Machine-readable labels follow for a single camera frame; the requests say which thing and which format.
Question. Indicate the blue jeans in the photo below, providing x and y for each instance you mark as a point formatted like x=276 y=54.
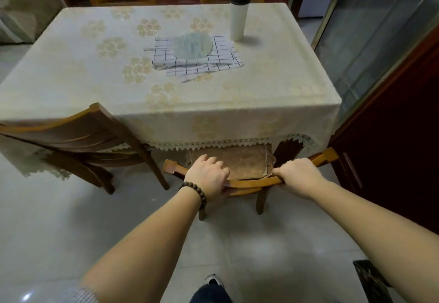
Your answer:
x=211 y=296

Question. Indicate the person's left sneaker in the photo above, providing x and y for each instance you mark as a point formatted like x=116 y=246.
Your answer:
x=214 y=281

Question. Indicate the person's left forearm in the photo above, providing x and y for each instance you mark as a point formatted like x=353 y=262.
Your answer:
x=144 y=254

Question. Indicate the gold framed glass sliding door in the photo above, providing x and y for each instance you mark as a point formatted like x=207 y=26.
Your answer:
x=377 y=21

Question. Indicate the person's right forearm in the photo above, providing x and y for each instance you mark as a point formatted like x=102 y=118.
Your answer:
x=384 y=230

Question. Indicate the person's right hand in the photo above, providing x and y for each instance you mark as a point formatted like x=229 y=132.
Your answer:
x=301 y=177

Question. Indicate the white blue checked cloth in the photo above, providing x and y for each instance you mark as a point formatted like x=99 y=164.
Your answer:
x=223 y=59

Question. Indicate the person's left hand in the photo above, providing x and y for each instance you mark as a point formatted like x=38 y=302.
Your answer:
x=205 y=179

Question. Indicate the pale round hand fan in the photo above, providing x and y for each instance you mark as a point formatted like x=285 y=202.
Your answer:
x=192 y=45

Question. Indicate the dining table with cream tablecloth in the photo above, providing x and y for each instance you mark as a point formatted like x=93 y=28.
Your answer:
x=240 y=90

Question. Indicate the cream tumbler black lid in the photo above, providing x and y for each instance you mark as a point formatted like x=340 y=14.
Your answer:
x=238 y=21

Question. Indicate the grey shirt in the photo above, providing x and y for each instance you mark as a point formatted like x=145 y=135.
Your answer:
x=82 y=296

